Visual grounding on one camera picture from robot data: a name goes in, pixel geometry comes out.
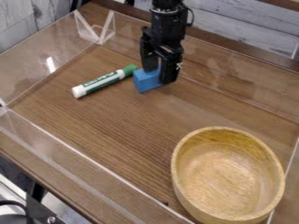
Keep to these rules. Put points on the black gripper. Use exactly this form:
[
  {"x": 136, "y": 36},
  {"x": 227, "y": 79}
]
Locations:
[{"x": 162, "y": 38}]

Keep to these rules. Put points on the blue foam block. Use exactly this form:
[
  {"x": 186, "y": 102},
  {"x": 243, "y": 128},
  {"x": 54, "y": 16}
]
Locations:
[{"x": 146, "y": 81}]

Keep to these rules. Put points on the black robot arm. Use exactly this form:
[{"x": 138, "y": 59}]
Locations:
[{"x": 169, "y": 3}]

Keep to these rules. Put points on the brown wooden bowl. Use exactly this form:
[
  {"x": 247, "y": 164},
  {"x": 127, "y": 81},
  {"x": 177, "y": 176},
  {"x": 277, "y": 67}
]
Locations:
[{"x": 227, "y": 176}]

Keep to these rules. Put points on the green white dry-erase marker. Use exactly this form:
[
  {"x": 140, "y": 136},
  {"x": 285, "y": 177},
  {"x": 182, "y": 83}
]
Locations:
[{"x": 103, "y": 81}]

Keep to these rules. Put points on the black table leg bracket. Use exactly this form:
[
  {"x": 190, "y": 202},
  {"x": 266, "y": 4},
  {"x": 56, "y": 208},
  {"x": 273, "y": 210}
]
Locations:
[{"x": 38, "y": 213}]

